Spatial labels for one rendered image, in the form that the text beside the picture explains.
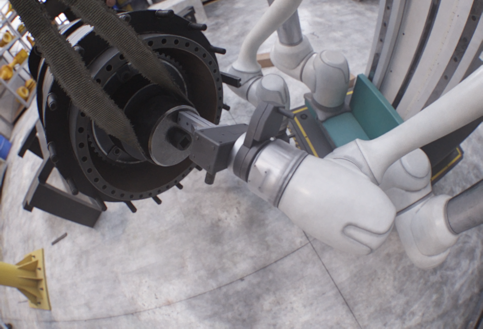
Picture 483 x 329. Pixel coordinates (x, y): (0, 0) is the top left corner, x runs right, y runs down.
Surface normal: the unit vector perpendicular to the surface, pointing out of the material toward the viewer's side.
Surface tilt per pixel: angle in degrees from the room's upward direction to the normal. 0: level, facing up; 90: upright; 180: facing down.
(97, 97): 94
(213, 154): 44
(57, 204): 90
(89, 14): 101
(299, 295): 0
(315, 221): 51
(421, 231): 75
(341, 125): 0
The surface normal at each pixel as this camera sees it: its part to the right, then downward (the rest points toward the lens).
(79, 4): 0.48, 0.80
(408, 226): -0.97, 0.06
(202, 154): -0.56, 0.18
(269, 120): 0.78, 0.44
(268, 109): -0.41, -0.18
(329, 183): -0.25, -0.56
